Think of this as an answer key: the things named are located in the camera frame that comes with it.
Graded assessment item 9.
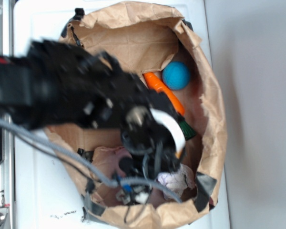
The blue ball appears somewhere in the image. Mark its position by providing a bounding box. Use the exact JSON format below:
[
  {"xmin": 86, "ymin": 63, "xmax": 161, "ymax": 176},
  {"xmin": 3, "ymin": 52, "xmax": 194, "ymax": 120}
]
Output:
[{"xmin": 162, "ymin": 61, "xmax": 191, "ymax": 90}]

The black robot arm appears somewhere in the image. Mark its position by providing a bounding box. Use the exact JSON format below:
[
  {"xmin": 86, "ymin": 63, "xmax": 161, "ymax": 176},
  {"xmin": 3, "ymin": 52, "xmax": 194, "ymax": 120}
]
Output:
[{"xmin": 0, "ymin": 41, "xmax": 185, "ymax": 178}]

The metal frame rail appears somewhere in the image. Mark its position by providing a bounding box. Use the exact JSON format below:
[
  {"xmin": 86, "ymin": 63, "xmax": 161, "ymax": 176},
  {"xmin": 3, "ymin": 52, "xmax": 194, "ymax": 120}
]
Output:
[{"xmin": 0, "ymin": 0, "xmax": 16, "ymax": 229}]

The white paper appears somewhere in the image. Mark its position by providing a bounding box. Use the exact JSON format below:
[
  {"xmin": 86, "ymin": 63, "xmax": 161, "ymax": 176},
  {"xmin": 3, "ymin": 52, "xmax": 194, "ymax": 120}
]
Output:
[{"xmin": 157, "ymin": 164, "xmax": 195, "ymax": 198}]

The orange toy carrot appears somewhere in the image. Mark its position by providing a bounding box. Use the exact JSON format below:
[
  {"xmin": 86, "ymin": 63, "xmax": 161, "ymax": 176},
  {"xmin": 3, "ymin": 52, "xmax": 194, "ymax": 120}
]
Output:
[{"xmin": 143, "ymin": 72, "xmax": 196, "ymax": 141}]

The grey cable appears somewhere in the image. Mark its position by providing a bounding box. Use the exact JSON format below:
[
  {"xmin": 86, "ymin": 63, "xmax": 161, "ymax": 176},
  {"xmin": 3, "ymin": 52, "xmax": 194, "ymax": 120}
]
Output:
[{"xmin": 0, "ymin": 116, "xmax": 183, "ymax": 203}]

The brown paper bag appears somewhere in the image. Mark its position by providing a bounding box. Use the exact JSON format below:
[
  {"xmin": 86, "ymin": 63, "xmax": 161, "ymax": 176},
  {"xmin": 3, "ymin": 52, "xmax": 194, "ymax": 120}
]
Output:
[{"xmin": 59, "ymin": 1, "xmax": 227, "ymax": 229}]

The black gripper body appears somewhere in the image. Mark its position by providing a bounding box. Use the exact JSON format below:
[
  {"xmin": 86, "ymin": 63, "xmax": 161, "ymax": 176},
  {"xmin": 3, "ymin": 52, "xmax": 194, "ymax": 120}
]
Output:
[{"xmin": 120, "ymin": 90, "xmax": 185, "ymax": 177}]

